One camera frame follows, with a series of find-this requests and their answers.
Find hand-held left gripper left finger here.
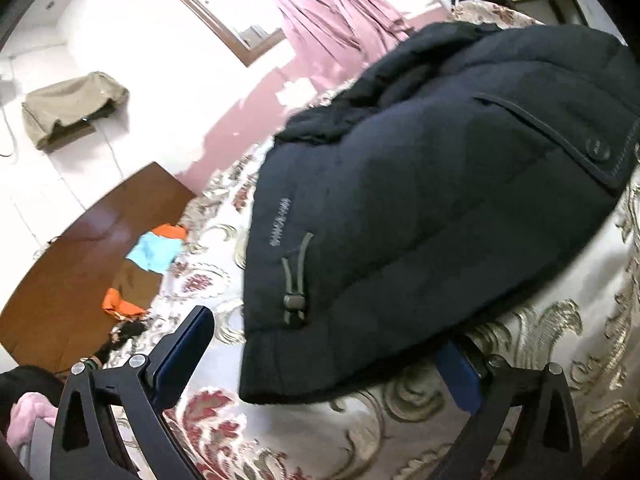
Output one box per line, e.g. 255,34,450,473
50,305,216,480

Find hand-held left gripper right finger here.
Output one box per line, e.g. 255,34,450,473
435,337,584,480

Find dark navy padded jacket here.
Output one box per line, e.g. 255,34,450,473
239,22,640,406

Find orange brown blue garment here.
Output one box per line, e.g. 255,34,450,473
102,224,189,321

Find floral patterned bedspread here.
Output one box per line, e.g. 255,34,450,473
107,0,640,480

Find brown wooden headboard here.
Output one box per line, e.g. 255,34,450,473
0,161,199,376

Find dark cloth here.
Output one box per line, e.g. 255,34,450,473
0,365,66,413

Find pink fluffy cloth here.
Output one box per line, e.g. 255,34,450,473
10,392,60,449

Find wooden framed barred window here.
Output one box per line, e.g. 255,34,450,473
132,0,473,67

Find black tangled cables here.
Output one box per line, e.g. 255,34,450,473
80,317,152,367

